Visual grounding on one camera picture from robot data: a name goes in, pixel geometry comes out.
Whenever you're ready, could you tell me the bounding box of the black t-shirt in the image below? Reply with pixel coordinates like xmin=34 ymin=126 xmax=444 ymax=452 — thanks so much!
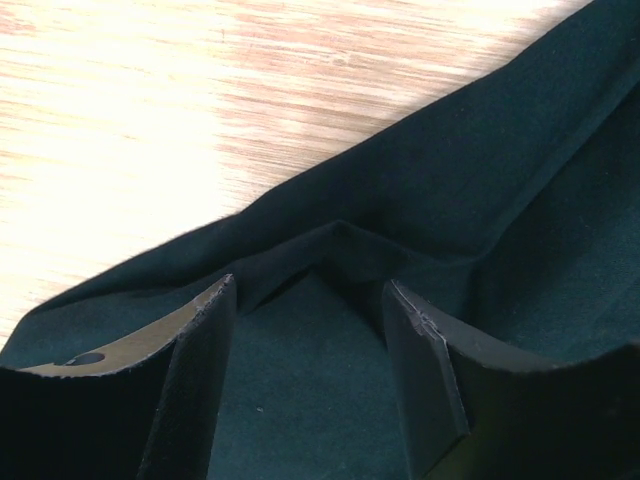
xmin=1 ymin=1 xmax=639 ymax=479

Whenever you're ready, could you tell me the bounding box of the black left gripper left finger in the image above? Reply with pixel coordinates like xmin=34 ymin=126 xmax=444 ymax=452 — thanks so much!
xmin=1 ymin=276 xmax=236 ymax=479

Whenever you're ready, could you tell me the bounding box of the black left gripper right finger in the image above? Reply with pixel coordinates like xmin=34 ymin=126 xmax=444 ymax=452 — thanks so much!
xmin=382 ymin=282 xmax=639 ymax=479

